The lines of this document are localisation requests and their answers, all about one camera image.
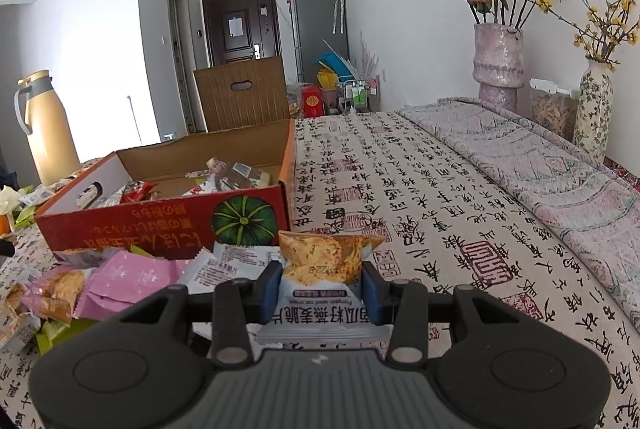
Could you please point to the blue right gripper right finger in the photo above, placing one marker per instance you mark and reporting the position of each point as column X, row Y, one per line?
column 373, row 292

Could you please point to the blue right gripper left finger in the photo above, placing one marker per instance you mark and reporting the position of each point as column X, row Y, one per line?
column 268, row 291

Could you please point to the white label snack packet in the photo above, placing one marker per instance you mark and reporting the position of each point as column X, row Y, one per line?
column 224, row 262

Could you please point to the oat crisp snack packet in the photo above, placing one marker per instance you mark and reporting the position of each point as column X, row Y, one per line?
column 320, row 294

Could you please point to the pink snack packet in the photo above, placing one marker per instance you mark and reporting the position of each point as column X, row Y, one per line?
column 124, row 280

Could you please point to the red white snack bag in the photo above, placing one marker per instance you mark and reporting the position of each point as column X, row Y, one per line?
column 136, row 192

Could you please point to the patterned calligraphy tablecloth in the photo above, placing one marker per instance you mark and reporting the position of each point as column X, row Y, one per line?
column 444, row 224

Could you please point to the red cardboard pumpkin box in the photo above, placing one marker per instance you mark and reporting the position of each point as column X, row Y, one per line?
column 179, row 221

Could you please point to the green snack bar left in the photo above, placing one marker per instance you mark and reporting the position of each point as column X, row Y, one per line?
column 54, row 333

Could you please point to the pink grey folded blanket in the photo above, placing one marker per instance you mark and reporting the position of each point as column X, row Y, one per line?
column 591, row 210

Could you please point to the pink textured vase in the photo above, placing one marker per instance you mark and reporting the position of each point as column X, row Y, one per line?
column 498, row 64

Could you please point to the clear jar of nuts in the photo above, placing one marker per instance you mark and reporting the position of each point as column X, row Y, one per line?
column 554, row 107

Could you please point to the dark brown entrance door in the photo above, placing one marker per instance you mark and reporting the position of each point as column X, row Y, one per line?
column 241, row 30

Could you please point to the yellow thermos jug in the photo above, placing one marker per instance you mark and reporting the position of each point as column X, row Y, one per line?
column 42, row 117

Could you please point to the cream plastic bag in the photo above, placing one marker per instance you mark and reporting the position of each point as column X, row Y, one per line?
column 9, row 200

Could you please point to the floral white vase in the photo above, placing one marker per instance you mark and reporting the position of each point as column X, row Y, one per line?
column 594, row 110

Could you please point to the grey refrigerator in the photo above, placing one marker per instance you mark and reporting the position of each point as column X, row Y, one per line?
column 317, row 30

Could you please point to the yellow dried flower branches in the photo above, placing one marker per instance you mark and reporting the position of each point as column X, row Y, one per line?
column 608, row 25

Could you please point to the wire storage cart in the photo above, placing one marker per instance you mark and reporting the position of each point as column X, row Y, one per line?
column 358, row 95

